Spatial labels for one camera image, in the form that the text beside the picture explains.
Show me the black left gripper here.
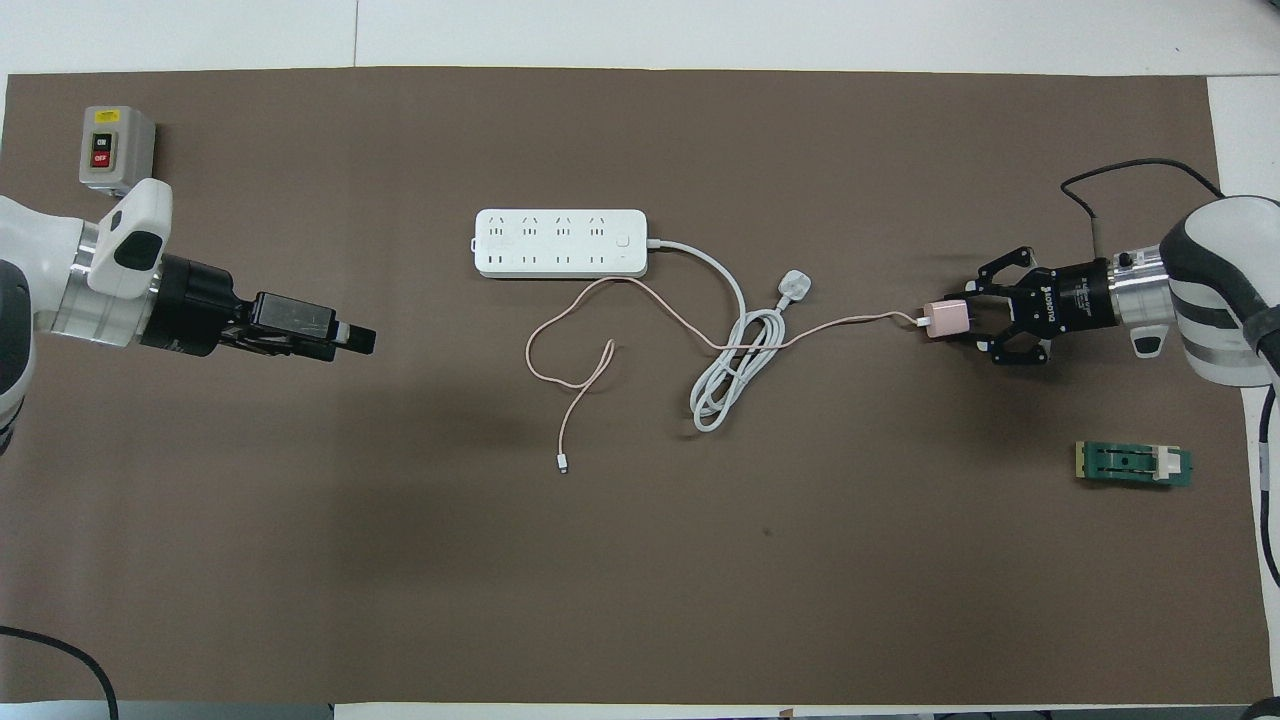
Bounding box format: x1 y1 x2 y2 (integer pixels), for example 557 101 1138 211
140 256 378 363

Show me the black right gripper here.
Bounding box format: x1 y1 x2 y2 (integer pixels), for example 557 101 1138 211
962 245 1117 367

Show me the pink charger adapter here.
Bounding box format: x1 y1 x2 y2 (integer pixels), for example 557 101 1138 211
920 298 971 341

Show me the pink charging cable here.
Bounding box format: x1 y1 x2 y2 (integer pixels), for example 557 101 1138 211
525 276 923 475

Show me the white power strip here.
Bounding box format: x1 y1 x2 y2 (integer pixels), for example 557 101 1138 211
472 208 649 280

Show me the brown table mat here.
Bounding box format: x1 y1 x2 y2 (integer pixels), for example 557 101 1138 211
0 66 1246 706

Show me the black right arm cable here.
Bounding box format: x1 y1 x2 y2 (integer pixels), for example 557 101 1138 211
1060 158 1280 588

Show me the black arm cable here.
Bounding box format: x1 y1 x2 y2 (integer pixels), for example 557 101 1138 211
1060 158 1280 588
0 625 121 720

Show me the green knife switch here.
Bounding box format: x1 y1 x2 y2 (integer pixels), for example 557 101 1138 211
1074 440 1195 491

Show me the white power strip cord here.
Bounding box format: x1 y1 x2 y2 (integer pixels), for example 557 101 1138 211
645 238 813 434

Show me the grey push-button switch box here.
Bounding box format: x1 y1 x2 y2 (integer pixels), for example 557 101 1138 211
79 105 157 197

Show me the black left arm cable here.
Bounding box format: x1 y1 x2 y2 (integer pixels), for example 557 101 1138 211
0 625 121 720

